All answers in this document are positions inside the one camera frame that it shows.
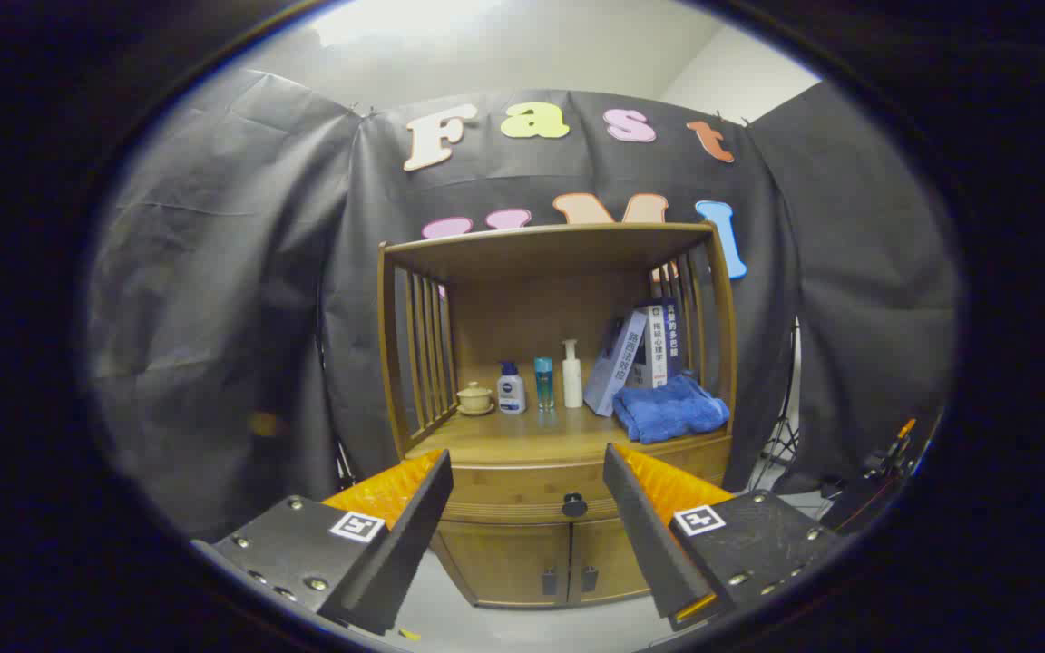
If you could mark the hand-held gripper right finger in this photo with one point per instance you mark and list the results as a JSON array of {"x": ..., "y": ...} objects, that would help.
[{"x": 649, "y": 544}]

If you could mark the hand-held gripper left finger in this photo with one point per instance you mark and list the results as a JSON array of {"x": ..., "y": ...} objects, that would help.
[{"x": 395, "y": 562}]

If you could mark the black drawer knob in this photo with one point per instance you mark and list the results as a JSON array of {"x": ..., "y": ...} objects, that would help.
[{"x": 574, "y": 505}]

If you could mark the wooden drawer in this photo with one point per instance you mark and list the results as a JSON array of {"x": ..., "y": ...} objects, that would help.
[{"x": 522, "y": 490}]

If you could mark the wooden countertop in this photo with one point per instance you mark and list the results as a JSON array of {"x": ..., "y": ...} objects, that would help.
[{"x": 532, "y": 435}]

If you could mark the wooden cabinet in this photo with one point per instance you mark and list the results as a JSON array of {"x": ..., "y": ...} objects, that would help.
[{"x": 532, "y": 299}]

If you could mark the blue folded towel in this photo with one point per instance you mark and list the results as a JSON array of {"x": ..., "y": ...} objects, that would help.
[{"x": 668, "y": 408}]

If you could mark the white pump bottle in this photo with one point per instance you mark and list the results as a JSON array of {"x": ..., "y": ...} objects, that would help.
[{"x": 572, "y": 381}]

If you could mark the beige lidded cup with saucer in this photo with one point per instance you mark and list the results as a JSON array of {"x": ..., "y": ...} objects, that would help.
[{"x": 474, "y": 397}]

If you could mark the pale purple book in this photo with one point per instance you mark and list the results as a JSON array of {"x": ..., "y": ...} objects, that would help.
[{"x": 613, "y": 363}]

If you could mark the white book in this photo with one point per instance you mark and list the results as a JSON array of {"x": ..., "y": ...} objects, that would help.
[{"x": 656, "y": 354}]

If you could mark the clear blue bottle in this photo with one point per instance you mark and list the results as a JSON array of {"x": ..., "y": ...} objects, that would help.
[{"x": 544, "y": 383}]

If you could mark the white lotion bottle blue cap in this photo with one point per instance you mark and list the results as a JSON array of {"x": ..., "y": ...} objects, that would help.
[{"x": 511, "y": 390}]

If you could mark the dark blue book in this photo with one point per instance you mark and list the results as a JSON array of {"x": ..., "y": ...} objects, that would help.
[{"x": 672, "y": 336}]

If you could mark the black equipment with orange tip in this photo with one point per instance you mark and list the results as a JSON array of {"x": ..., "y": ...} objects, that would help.
[{"x": 876, "y": 481}]

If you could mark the black backdrop cloth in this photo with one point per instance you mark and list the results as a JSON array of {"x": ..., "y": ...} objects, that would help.
[{"x": 214, "y": 272}]

